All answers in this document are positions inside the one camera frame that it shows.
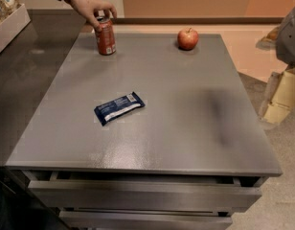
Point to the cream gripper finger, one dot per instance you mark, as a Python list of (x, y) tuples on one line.
[(279, 98)]

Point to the blue rxbar wrapper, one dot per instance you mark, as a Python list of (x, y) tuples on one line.
[(112, 110)]

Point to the red soda can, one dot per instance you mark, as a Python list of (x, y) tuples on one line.
[(106, 39)]

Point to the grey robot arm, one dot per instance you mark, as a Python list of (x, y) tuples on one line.
[(285, 40)]

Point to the person's bare hand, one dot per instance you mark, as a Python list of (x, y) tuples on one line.
[(90, 9)]

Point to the red apple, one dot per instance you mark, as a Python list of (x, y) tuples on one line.
[(187, 38)]

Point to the grey lower drawer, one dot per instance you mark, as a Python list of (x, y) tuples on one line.
[(137, 221)]

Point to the grey drawer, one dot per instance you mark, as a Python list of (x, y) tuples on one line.
[(145, 192), (137, 221)]

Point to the grey upper drawer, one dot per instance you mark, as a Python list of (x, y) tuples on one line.
[(145, 192)]

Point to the white snack box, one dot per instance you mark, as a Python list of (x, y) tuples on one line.
[(13, 25)]

